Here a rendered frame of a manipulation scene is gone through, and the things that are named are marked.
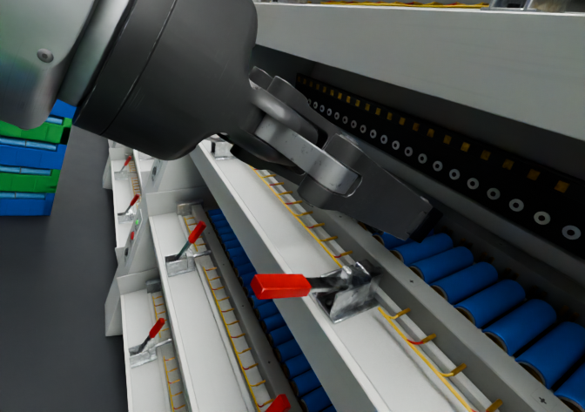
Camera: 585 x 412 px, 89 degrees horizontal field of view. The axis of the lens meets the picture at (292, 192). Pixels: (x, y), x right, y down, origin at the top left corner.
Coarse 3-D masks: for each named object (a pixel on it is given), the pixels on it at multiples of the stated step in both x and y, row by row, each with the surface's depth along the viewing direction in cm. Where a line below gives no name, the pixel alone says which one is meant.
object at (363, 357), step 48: (240, 192) 32; (432, 192) 32; (240, 240) 32; (288, 240) 26; (528, 240) 25; (336, 336) 19; (384, 336) 19; (336, 384) 19; (384, 384) 16; (432, 384) 17
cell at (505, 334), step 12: (540, 300) 21; (516, 312) 20; (528, 312) 20; (540, 312) 20; (552, 312) 20; (492, 324) 19; (504, 324) 19; (516, 324) 19; (528, 324) 19; (540, 324) 19; (504, 336) 18; (516, 336) 18; (528, 336) 19; (516, 348) 18
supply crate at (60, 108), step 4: (60, 100) 78; (56, 104) 78; (60, 104) 78; (64, 104) 79; (68, 104) 79; (52, 108) 78; (56, 108) 78; (60, 108) 79; (64, 108) 79; (68, 108) 80; (72, 108) 81; (52, 112) 78; (56, 112) 79; (60, 112) 79; (64, 112) 80; (68, 112) 80; (72, 112) 81; (60, 116) 80; (64, 116) 80; (68, 116) 81; (72, 116) 82
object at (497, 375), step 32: (288, 192) 32; (320, 224) 27; (352, 224) 26; (352, 256) 24; (384, 256) 22; (384, 288) 22; (416, 288) 20; (416, 320) 19; (448, 320) 18; (416, 352) 17; (448, 352) 18; (480, 352) 16; (448, 384) 16; (480, 384) 16; (512, 384) 15
